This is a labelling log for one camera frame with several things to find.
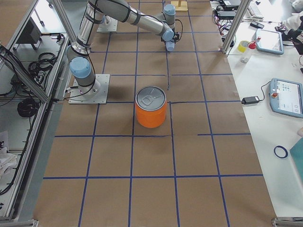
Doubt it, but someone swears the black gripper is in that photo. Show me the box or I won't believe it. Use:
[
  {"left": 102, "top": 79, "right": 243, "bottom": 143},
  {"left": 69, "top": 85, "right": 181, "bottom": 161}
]
[{"left": 161, "top": 32, "right": 180, "bottom": 43}]

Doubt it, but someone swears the white plastic cup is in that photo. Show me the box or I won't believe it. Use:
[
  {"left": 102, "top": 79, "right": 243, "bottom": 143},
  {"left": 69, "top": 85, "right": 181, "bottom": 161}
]
[{"left": 165, "top": 41, "right": 175, "bottom": 52}]

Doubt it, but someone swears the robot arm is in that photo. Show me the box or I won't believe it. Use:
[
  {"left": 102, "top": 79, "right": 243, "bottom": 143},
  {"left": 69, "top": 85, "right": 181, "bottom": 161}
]
[{"left": 67, "top": 0, "right": 180, "bottom": 99}]

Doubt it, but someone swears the wooden cup rack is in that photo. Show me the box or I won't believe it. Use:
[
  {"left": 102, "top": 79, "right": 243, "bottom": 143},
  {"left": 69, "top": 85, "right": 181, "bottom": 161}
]
[{"left": 170, "top": 0, "right": 188, "bottom": 11}]

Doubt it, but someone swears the yellow tape roll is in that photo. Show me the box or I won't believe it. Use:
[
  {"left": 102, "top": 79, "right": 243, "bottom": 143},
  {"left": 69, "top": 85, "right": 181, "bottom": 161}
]
[{"left": 237, "top": 40, "right": 249, "bottom": 53}]

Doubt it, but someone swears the orange can with silver lid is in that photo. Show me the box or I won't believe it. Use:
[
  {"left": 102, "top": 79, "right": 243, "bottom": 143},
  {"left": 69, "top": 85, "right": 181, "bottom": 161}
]
[{"left": 135, "top": 86, "right": 167, "bottom": 128}]

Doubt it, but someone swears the black smartphone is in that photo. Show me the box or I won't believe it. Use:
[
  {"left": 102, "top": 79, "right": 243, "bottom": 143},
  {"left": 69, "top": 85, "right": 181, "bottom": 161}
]
[{"left": 250, "top": 21, "right": 264, "bottom": 29}]

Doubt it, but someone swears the blue teach pendant far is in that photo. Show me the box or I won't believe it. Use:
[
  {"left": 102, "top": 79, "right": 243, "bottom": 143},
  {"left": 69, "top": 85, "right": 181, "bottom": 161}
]
[{"left": 255, "top": 28, "right": 284, "bottom": 55}]

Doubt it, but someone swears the blue teach pendant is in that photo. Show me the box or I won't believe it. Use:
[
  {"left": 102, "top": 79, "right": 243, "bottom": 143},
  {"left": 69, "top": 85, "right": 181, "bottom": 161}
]
[
  {"left": 269, "top": 78, "right": 303, "bottom": 118},
  {"left": 255, "top": 28, "right": 284, "bottom": 55}
]

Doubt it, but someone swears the black power adapter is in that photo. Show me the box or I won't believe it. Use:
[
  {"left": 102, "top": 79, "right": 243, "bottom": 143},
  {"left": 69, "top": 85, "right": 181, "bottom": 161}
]
[{"left": 241, "top": 96, "right": 260, "bottom": 105}]

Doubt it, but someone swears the blue teach pendant near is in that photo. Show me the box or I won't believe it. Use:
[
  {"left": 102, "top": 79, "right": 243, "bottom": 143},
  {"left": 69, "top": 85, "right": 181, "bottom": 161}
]
[{"left": 269, "top": 78, "right": 303, "bottom": 118}]

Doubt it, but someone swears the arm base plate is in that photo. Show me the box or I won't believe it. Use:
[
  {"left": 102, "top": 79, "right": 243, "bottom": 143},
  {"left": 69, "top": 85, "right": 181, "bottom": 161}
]
[
  {"left": 97, "top": 16, "right": 118, "bottom": 33},
  {"left": 68, "top": 74, "right": 110, "bottom": 105}
]

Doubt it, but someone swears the aluminium frame post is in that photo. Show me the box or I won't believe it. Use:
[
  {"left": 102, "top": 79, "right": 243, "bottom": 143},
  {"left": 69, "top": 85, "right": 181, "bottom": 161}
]
[{"left": 222, "top": 0, "right": 250, "bottom": 54}]

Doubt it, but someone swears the blue tape ring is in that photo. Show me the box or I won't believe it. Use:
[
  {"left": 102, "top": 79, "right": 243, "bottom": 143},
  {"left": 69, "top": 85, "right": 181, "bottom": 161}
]
[{"left": 274, "top": 146, "right": 289, "bottom": 159}]

